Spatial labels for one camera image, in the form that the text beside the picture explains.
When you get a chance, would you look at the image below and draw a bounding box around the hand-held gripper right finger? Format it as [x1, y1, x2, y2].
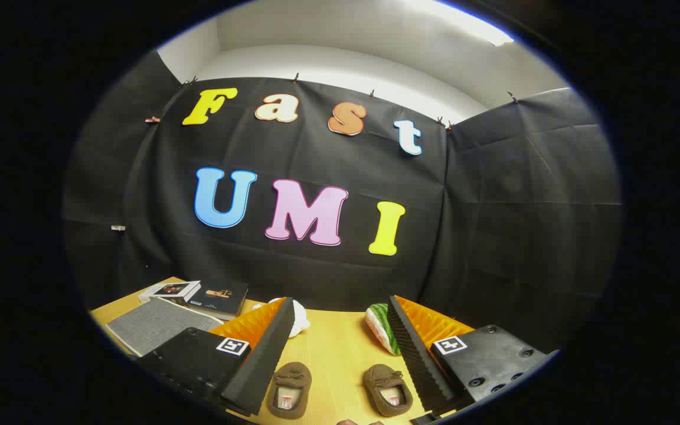
[387, 295, 559, 423]

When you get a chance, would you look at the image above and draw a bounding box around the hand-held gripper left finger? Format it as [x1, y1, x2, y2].
[136, 297, 296, 417]

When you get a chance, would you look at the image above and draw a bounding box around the brown fuzzy slipper shoe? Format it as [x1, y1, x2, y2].
[266, 362, 313, 420]
[362, 364, 414, 417]

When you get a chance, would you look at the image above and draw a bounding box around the grey fabric storage box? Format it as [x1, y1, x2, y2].
[106, 297, 225, 358]

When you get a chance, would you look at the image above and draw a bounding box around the watermelon slice plush toy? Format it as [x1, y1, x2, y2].
[365, 303, 403, 356]

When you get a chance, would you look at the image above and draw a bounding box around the white plush toy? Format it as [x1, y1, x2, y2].
[253, 297, 311, 338]

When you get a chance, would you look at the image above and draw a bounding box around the dark hardcover book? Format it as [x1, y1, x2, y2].
[187, 282, 250, 321]

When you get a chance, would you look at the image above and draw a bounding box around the black backdrop cloth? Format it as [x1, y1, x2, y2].
[63, 50, 623, 349]

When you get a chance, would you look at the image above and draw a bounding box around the white cover book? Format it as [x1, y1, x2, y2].
[138, 280, 202, 305]

